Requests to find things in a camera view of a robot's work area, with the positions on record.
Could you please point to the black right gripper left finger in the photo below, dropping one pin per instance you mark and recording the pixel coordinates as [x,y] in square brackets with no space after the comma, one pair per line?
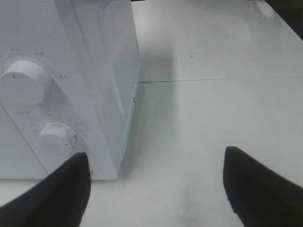
[59,200]

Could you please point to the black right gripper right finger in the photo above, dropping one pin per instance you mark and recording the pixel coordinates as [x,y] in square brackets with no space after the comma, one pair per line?
[259,196]

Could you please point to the white timer knob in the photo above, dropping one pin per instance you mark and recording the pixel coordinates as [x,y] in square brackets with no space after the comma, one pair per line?
[58,137]

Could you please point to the upper white power knob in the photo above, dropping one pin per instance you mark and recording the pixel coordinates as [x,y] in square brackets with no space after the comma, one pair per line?
[25,82]

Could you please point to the white microwave oven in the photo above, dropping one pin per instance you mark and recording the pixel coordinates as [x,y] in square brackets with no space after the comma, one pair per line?
[90,50]

